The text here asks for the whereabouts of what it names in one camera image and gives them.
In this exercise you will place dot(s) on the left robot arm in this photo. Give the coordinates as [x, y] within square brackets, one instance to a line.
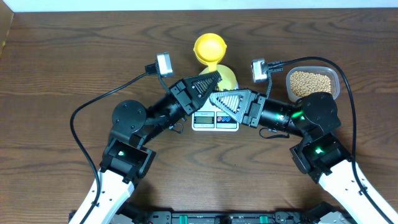
[126, 159]

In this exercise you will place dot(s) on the yellow measuring scoop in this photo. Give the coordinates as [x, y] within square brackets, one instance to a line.
[209, 50]

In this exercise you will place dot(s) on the soybeans pile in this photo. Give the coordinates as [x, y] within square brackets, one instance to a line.
[305, 83]

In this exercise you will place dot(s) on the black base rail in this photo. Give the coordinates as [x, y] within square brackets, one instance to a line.
[322, 213]

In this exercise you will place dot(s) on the pale yellow bowl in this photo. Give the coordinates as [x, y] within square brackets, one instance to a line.
[228, 79]

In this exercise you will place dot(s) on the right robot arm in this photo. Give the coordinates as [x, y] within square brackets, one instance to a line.
[319, 154]

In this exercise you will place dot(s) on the clear plastic container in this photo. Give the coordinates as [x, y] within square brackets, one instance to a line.
[335, 84]

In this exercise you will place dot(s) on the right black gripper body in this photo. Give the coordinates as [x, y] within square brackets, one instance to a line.
[254, 108]

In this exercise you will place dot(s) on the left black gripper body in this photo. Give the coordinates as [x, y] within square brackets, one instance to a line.
[176, 95]

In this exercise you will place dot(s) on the white digital kitchen scale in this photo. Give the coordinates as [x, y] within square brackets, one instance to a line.
[211, 118]

